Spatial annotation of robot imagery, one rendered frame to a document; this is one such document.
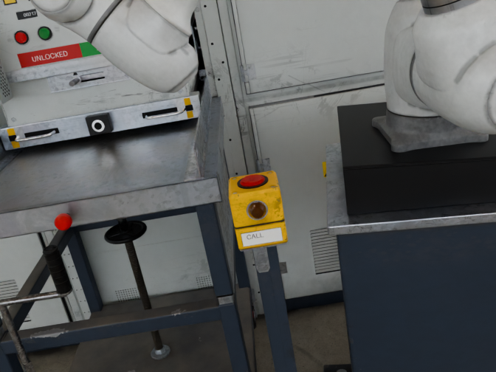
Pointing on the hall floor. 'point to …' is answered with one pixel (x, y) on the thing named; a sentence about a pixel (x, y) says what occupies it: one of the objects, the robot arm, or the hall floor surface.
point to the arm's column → (421, 298)
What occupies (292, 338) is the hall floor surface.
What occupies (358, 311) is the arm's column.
